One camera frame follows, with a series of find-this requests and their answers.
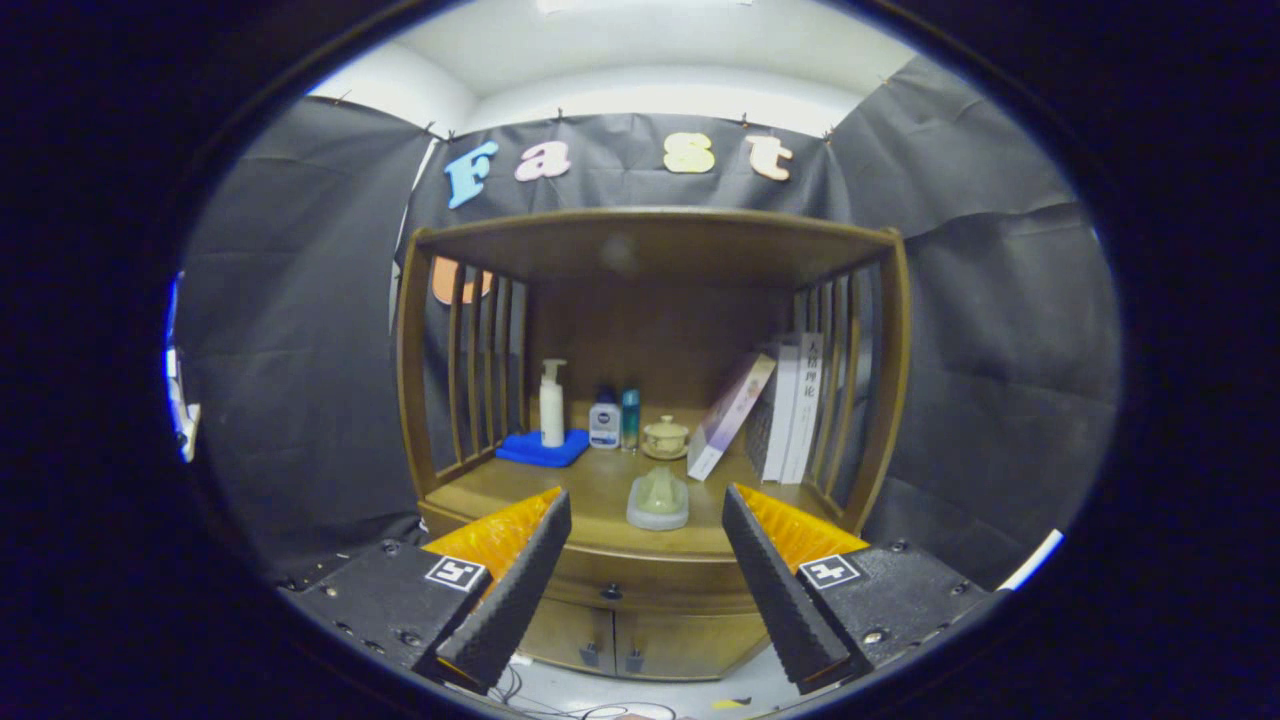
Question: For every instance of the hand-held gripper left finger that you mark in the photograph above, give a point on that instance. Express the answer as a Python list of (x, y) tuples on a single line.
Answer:
[(515, 590)]

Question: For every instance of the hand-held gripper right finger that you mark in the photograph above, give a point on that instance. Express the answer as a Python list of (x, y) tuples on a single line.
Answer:
[(775, 590)]

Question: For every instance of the wooden drawer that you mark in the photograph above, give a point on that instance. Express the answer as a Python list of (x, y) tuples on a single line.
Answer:
[(650, 585)]

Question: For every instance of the pale green ceramic tea pitcher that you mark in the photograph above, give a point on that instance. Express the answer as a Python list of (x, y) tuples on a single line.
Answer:
[(658, 498)]

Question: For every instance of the wooden cabinet door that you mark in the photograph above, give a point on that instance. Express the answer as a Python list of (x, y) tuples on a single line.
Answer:
[(690, 645), (565, 635)]

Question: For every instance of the wooden countertop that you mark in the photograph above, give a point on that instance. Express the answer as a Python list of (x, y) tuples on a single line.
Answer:
[(600, 490)]

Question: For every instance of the wooden cabinet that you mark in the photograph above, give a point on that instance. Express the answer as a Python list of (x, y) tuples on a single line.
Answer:
[(650, 245)]

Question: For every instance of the blue cloth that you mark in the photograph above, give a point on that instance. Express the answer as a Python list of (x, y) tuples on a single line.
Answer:
[(525, 450)]

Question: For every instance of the white pump bottle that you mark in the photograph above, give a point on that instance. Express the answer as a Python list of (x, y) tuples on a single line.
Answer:
[(552, 415)]

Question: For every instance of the leaning purple white book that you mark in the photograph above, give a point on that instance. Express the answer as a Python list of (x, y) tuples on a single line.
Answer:
[(730, 415)]

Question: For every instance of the white book black spine print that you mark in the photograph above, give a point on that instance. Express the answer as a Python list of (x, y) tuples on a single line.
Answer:
[(805, 410)]

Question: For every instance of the white lotion bottle blue cap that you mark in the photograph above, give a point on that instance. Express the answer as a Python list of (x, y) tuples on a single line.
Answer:
[(604, 428)]

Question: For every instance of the lidded beige tea cup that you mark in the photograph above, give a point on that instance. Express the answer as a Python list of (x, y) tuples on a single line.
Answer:
[(665, 438)]

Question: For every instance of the slim teal bottle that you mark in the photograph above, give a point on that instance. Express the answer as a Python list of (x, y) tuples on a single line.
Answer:
[(630, 422)]

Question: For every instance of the black backdrop cloth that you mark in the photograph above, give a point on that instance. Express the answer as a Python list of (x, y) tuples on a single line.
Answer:
[(300, 350)]

